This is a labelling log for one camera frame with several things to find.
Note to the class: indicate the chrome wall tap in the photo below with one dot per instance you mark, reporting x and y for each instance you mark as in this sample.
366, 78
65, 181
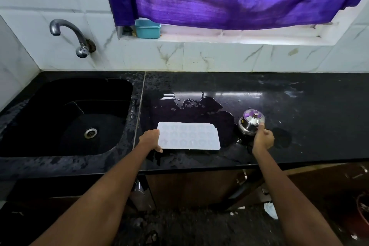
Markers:
72, 36

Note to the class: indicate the person's left thumb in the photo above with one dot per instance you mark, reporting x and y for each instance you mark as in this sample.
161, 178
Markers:
159, 149

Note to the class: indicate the brown cabinet door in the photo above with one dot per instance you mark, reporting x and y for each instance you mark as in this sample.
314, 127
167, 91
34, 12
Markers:
199, 186

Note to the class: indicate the black kitchen sink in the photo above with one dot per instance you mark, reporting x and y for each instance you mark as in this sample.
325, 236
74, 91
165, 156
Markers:
65, 116

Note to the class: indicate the person's left hand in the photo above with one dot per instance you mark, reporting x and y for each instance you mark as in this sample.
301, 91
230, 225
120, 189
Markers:
149, 140

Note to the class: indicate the white crumpled paper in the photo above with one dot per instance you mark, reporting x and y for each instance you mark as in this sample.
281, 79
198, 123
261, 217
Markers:
271, 210

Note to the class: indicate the person's left forearm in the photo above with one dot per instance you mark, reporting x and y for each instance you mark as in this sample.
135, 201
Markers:
95, 196

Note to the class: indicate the red bucket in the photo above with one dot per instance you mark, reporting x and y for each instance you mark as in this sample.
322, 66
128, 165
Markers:
362, 211

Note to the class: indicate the teal plastic container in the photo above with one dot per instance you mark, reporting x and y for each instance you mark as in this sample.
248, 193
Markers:
147, 28

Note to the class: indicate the steel sink drain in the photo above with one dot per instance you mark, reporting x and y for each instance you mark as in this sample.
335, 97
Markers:
90, 132

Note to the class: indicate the small steel pot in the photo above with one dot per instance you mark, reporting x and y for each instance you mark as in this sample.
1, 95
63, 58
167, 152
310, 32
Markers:
250, 122

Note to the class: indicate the white ice cube tray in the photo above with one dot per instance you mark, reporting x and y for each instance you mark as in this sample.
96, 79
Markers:
188, 136

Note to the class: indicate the person's right hand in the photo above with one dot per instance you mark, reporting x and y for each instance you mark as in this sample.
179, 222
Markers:
263, 140

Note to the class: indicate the person's right forearm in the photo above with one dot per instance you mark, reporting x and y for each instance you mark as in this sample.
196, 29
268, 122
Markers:
291, 196

